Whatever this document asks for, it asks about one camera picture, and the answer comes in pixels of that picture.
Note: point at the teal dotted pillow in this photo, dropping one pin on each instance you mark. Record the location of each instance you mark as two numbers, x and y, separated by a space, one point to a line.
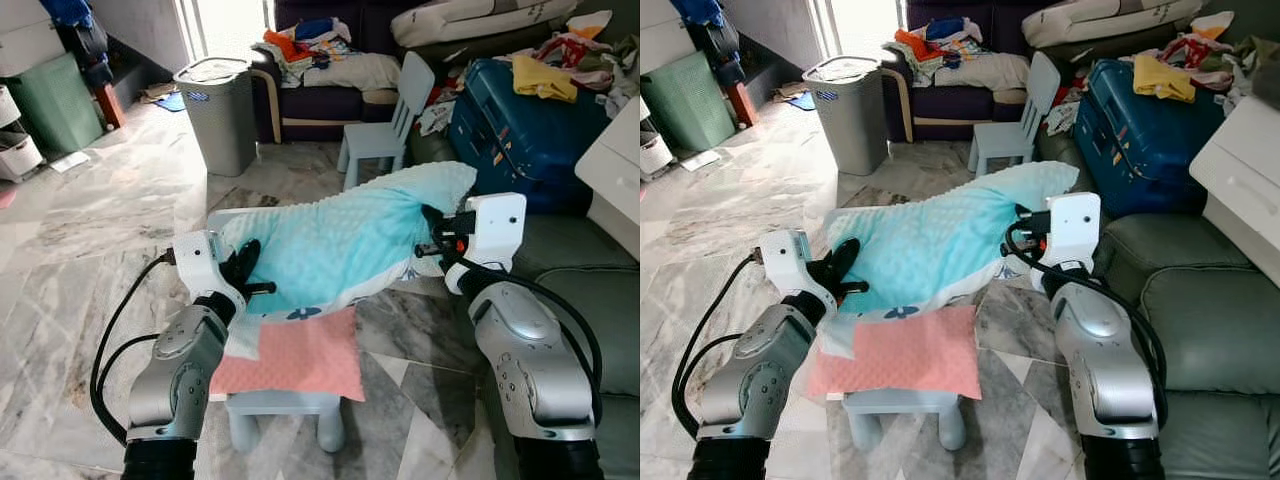
930 250
340 240

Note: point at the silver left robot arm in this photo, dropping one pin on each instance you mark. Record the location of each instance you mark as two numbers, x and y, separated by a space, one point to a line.
175 380
750 385

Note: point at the pink dotted pillow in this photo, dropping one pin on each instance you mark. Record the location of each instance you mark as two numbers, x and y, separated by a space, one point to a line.
900 360
300 360

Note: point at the green leather sofa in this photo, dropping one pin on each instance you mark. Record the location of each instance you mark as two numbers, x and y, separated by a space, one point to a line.
1210 310
590 300

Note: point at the cream long pillow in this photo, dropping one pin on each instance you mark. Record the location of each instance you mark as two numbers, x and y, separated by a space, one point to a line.
1100 22
470 22

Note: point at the light blue child chair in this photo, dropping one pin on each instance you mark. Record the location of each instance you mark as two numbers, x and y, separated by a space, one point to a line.
900 403
275 403
375 135
1005 135

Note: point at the white patterned cloth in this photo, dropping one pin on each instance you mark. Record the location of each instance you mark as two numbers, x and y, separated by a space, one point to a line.
1065 110
440 110

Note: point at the blue hard suitcase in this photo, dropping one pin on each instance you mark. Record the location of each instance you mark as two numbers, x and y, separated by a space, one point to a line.
520 140
1150 140

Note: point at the grey laundry basket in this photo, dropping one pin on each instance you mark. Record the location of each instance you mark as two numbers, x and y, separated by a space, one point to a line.
850 125
225 125

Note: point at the cream folded blanket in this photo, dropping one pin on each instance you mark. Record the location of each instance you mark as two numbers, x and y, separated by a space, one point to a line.
990 70
360 70

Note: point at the blue floor mat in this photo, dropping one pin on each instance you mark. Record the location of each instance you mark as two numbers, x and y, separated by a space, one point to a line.
803 100
172 101

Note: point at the white cabinet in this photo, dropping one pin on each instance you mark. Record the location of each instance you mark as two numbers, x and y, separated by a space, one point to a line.
1245 170
615 170

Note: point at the white paper sheet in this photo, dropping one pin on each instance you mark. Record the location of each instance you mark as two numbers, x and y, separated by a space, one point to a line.
68 161
700 160

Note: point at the yellow cloth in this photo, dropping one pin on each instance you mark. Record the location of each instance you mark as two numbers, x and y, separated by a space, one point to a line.
1165 78
545 80

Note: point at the brown wooden board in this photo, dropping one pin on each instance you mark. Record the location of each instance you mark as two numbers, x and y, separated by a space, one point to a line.
110 105
742 103

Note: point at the orange and blue clothes pile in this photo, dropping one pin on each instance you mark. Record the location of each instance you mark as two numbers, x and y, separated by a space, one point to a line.
930 45
300 45

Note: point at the white storage drawers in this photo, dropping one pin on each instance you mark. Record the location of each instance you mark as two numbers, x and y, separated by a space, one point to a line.
655 155
18 150

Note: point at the green plastic bin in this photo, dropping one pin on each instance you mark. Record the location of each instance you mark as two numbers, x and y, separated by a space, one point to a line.
690 100
55 105

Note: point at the red and white clothes heap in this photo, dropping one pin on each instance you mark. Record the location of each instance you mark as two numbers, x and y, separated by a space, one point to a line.
590 55
1210 50

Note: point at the bright window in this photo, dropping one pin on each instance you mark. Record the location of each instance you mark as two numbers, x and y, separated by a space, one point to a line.
230 25
860 25

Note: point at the white storage box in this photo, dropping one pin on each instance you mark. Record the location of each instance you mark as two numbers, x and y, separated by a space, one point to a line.
25 40
660 40

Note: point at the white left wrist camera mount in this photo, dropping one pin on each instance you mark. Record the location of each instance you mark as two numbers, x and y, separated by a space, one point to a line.
785 262
200 265

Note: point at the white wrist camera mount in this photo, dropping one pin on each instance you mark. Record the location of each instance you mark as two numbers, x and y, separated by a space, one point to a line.
1072 228
497 228
200 265
785 262

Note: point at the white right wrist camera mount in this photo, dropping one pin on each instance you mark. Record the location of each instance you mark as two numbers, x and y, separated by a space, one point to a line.
1072 228
497 228

